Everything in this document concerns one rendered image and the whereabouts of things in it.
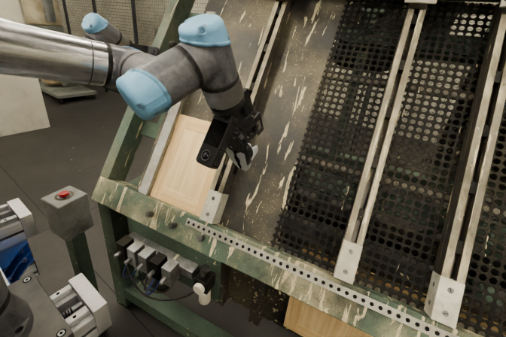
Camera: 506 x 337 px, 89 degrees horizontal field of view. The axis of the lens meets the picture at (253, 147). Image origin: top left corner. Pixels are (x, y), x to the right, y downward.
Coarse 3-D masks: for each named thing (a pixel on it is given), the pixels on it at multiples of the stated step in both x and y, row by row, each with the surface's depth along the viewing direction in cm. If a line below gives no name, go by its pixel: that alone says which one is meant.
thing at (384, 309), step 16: (192, 224) 106; (224, 240) 100; (256, 256) 95; (272, 256) 93; (304, 272) 89; (336, 288) 85; (368, 304) 81; (384, 304) 80; (400, 320) 78; (416, 320) 77; (432, 336) 75; (448, 336) 74
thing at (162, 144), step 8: (176, 104) 124; (184, 104) 126; (176, 112) 123; (168, 120) 123; (176, 120) 124; (168, 128) 122; (160, 136) 123; (168, 136) 121; (160, 144) 122; (168, 144) 123; (160, 152) 121; (152, 160) 121; (160, 160) 121; (152, 168) 120; (144, 176) 121; (152, 176) 119; (144, 184) 120; (152, 184) 120; (144, 192) 119
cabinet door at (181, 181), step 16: (176, 128) 123; (192, 128) 121; (208, 128) 118; (176, 144) 121; (192, 144) 119; (176, 160) 120; (192, 160) 117; (160, 176) 120; (176, 176) 118; (192, 176) 115; (208, 176) 113; (160, 192) 118; (176, 192) 116; (192, 192) 114; (208, 192) 111; (192, 208) 112
